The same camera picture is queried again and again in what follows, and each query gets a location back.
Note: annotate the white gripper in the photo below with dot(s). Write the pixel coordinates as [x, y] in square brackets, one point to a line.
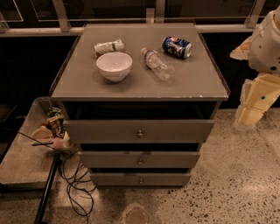
[264, 51]

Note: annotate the grey drawer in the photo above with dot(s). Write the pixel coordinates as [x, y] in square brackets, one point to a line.
[138, 131]
[139, 159]
[140, 179]

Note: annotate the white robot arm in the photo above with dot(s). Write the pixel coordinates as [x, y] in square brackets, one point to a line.
[262, 52]

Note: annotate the grey drawer cabinet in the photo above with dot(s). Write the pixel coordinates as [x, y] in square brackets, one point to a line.
[195, 92]

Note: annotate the grey top drawer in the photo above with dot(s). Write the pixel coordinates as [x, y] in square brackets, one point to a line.
[138, 131]

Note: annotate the grey bottom drawer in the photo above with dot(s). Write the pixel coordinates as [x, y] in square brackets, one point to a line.
[140, 179]

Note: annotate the blue soda can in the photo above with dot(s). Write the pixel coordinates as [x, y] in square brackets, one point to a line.
[177, 47]

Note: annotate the clear plastic water bottle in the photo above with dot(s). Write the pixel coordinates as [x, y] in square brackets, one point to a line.
[157, 64]

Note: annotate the white bowl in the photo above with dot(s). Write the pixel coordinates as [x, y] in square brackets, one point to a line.
[114, 66]

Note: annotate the white green crushed can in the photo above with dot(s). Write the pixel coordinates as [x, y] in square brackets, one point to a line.
[108, 47]

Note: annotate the metal window railing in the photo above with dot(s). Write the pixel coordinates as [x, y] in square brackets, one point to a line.
[68, 17]

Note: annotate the grey side tray table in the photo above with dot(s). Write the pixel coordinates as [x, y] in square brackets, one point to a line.
[25, 166]

